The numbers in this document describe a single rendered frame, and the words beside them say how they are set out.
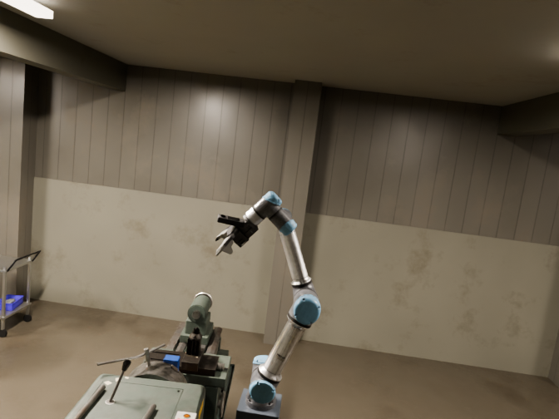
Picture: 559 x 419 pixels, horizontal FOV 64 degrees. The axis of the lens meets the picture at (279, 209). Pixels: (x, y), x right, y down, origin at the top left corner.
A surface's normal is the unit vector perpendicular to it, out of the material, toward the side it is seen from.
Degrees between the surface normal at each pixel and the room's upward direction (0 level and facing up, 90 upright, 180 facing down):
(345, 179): 90
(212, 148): 90
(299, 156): 90
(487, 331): 90
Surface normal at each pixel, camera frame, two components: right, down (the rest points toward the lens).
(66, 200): -0.09, 0.13
